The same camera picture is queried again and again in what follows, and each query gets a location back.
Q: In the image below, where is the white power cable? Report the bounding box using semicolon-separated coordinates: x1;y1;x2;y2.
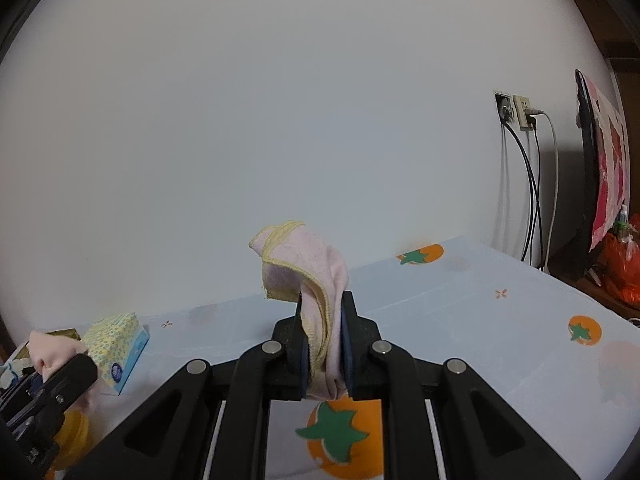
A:
534;109;561;273

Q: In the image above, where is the black monitor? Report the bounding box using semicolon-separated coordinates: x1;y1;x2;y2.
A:
549;70;600;284

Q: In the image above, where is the black power cable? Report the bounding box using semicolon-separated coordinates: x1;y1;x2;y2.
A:
502;114;546;269

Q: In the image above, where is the persimmon print tablecloth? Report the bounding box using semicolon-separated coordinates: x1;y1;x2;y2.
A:
90;237;639;479

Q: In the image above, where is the white waffle towel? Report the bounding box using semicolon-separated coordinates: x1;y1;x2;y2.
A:
28;330;100;415

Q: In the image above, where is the white waffle cloth blue trim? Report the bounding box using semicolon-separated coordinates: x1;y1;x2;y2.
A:
0;358;35;391

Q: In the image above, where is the pink yellow-trimmed cloth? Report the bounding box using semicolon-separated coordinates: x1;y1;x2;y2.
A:
250;220;349;400

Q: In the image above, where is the red plastic bag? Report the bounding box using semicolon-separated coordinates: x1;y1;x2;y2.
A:
600;205;639;310

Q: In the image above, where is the yellow patterned tissue pack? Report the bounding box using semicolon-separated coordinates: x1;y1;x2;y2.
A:
81;312;150;396

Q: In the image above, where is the wall power outlet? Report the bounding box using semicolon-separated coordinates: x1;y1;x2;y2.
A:
495;91;535;131

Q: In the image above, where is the gold metal tin tray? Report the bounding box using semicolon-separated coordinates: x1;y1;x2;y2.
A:
8;328;81;361

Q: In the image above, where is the pink checkered cloth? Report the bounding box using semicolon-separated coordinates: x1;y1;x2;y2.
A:
582;76;630;250

